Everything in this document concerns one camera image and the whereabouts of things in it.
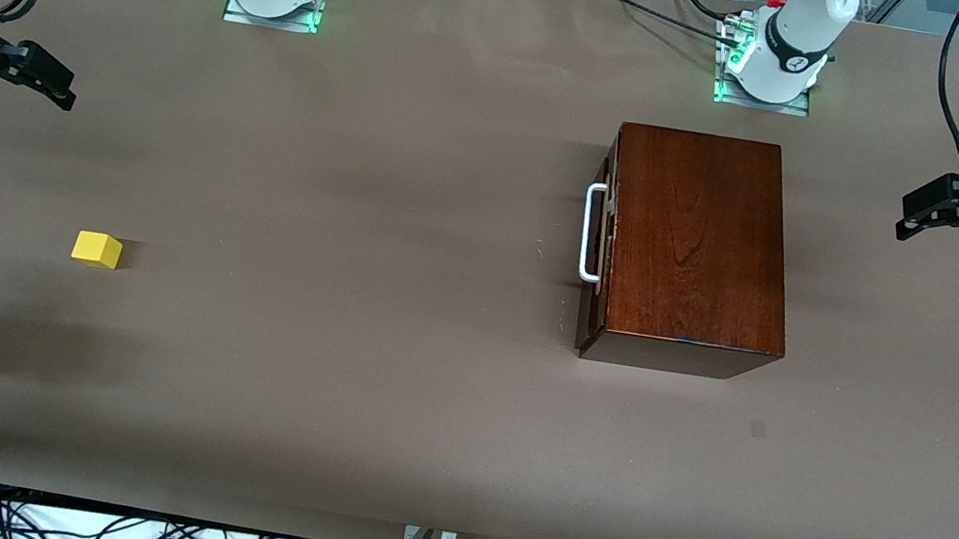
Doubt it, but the yellow block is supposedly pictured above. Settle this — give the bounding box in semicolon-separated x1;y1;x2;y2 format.
69;229;126;273

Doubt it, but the wooden drawer with white handle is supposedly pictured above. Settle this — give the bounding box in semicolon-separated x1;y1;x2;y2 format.
564;135;634;352

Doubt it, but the dark brown wooden cabinet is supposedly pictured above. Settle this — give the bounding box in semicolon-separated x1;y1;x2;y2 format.
573;119;817;389

